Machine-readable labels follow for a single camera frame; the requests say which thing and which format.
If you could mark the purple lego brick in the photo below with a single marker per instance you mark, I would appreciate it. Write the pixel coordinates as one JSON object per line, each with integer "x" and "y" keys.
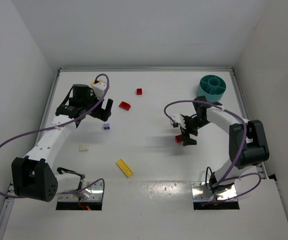
{"x": 106, "y": 126}

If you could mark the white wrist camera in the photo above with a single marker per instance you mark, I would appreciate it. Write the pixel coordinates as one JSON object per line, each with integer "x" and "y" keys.
{"x": 99, "y": 88}
{"x": 178, "y": 121}

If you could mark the white lego brick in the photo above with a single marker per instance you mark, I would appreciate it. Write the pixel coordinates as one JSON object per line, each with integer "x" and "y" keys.
{"x": 84, "y": 147}

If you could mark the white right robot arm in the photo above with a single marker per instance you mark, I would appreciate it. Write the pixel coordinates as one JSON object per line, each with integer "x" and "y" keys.
{"x": 247, "y": 145}

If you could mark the red sloped lego brick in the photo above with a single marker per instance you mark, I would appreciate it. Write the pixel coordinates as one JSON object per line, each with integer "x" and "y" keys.
{"x": 124, "y": 105}

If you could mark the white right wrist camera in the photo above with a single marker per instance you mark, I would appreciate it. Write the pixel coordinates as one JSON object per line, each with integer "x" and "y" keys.
{"x": 178, "y": 121}

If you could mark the small red lego brick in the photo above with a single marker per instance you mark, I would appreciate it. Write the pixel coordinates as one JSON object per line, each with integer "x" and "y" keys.
{"x": 139, "y": 91}

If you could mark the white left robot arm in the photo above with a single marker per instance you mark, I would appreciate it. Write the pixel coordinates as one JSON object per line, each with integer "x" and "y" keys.
{"x": 32, "y": 175}

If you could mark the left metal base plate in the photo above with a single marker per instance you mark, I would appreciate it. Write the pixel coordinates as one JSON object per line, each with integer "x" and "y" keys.
{"x": 94, "y": 193}

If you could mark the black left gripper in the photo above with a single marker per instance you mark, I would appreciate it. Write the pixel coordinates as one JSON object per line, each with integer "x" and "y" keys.
{"x": 103, "y": 113}

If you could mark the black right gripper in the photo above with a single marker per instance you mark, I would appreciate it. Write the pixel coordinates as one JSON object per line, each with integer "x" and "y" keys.
{"x": 187, "y": 128}

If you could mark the long yellow lego plate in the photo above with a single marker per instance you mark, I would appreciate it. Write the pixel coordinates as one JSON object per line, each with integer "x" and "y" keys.
{"x": 124, "y": 168}

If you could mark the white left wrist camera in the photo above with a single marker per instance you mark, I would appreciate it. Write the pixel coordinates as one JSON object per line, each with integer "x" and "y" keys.
{"x": 99, "y": 88}

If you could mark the teal round divided container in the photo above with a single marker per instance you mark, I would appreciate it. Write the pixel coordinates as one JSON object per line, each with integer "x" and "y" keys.
{"x": 212, "y": 87}

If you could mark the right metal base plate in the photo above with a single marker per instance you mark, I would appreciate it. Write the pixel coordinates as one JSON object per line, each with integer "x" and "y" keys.
{"x": 201, "y": 193}

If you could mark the metal base plate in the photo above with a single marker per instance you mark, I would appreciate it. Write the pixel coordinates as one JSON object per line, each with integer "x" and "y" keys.
{"x": 201, "y": 193}
{"x": 94, "y": 193}

